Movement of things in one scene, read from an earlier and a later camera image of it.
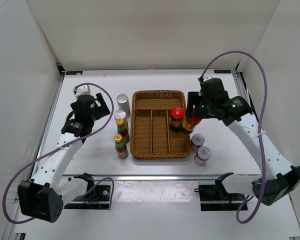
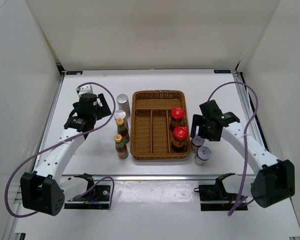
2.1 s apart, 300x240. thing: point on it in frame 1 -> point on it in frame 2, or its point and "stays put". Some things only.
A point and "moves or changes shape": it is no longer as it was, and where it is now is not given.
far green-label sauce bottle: (121, 130) stays put
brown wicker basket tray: (151, 137) stays put
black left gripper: (102, 111) stays put
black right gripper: (194, 98) -> (198, 120)
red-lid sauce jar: (189, 124) moves or changes shape
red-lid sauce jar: (177, 115) stays put
